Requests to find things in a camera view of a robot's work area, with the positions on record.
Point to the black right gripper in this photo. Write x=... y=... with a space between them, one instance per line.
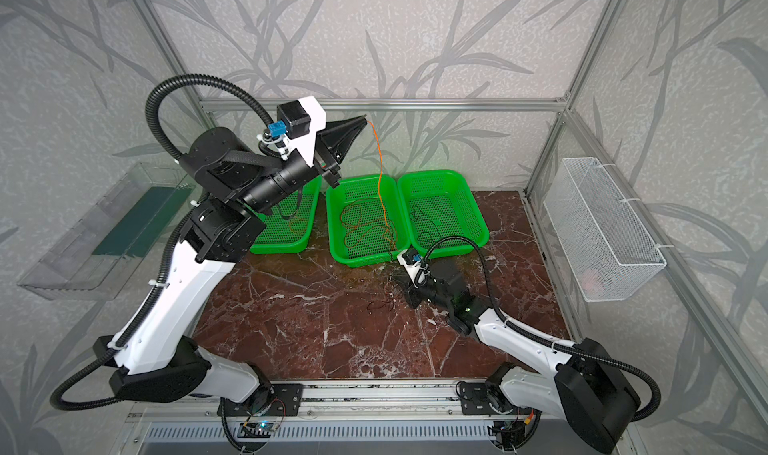
x=424 y=290

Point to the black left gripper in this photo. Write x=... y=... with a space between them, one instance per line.
x=323 y=161

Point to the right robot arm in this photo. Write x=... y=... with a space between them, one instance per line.
x=579 y=382

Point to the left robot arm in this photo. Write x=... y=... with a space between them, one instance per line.
x=152 y=359

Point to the middle green plastic basket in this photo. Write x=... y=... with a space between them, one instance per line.
x=366 y=221

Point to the green plastic basket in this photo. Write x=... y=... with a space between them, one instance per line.
x=439 y=207
x=290 y=224
x=366 y=221

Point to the right green plastic basket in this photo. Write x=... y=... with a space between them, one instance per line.
x=439 y=207

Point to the left green plastic basket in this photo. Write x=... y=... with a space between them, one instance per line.
x=290 y=224

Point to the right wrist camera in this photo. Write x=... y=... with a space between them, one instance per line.
x=415 y=268

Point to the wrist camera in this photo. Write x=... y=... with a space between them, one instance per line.
x=295 y=130
x=415 y=268

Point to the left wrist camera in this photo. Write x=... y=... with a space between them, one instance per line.
x=295 y=130

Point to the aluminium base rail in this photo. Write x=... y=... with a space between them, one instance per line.
x=407 y=399

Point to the aluminium frame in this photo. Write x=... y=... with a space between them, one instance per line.
x=675 y=113

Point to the white wire mesh basket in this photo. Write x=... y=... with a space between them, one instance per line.
x=608 y=248

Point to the clear acrylic wall shelf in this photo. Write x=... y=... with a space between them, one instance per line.
x=99 y=254

